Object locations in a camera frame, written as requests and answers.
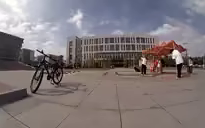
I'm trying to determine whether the grey paved plaza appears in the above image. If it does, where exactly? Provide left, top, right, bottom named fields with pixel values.
left=0, top=67, right=205, bottom=128

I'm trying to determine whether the white building with window grid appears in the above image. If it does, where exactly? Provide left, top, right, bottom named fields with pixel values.
left=65, top=34, right=159, bottom=69

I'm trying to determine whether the black bicycle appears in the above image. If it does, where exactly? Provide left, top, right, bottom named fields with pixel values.
left=29, top=48, right=65, bottom=94

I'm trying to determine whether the raised stone ledge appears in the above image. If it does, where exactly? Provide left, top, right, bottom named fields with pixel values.
left=0, top=79, right=29, bottom=110

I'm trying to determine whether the dark blocky building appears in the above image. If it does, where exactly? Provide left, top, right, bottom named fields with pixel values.
left=0, top=30, right=25, bottom=63

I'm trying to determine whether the person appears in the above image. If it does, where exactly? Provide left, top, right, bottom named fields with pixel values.
left=139, top=55, right=149, bottom=76
left=171, top=48, right=185, bottom=80
left=187, top=56, right=195, bottom=75

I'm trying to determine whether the grey building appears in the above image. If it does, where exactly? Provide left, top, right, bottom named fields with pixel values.
left=21, top=48, right=36, bottom=65

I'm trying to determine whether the red canopy stall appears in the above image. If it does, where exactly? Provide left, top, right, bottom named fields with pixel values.
left=141, top=39, right=188, bottom=74

